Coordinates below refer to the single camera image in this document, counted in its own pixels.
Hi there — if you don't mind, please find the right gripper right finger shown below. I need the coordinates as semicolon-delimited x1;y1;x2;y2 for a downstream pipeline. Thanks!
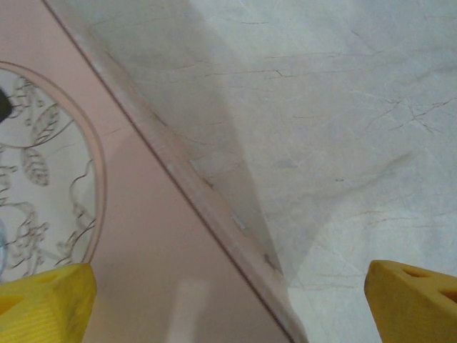
363;259;457;343

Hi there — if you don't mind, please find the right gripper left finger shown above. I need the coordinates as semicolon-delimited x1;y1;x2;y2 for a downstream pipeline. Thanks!
0;263;98;343

